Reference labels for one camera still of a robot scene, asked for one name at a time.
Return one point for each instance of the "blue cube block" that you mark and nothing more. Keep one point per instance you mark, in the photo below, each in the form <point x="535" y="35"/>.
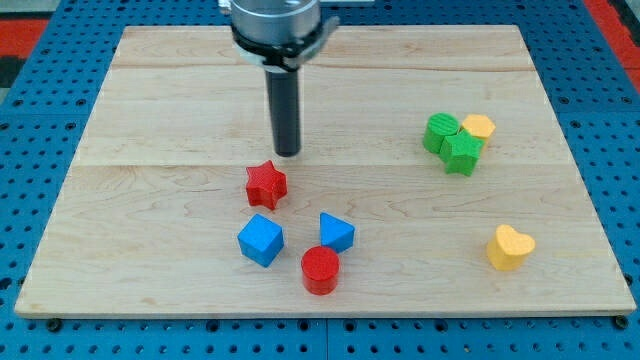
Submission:
<point x="261" y="240"/>

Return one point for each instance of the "green cylinder block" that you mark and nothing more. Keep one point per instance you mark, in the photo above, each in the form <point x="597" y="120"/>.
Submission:
<point x="438" y="127"/>

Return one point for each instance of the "blue triangle block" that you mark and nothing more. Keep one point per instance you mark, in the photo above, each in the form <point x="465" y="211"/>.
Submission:
<point x="336" y="233"/>

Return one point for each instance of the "red star block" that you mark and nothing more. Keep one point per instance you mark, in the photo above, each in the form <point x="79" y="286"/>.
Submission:
<point x="265" y="185"/>

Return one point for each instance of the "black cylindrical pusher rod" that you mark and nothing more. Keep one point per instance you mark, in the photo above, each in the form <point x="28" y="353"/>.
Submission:
<point x="283" y="100"/>

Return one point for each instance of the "light wooden board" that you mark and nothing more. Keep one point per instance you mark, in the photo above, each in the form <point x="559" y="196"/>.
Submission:
<point x="146" y="222"/>

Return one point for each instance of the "yellow hexagon block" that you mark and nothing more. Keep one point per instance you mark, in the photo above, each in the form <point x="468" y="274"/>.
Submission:
<point x="480" y="126"/>

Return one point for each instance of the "yellow heart block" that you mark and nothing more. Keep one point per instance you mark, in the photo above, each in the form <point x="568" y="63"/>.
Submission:
<point x="508" y="248"/>

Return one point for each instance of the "red cylinder block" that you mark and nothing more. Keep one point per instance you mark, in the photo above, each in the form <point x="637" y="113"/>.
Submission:
<point x="320" y="270"/>

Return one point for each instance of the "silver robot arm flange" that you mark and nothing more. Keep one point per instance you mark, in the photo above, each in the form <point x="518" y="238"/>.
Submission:
<point x="278" y="36"/>

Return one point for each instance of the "green star block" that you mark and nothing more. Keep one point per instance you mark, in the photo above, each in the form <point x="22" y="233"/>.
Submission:
<point x="460" y="153"/>

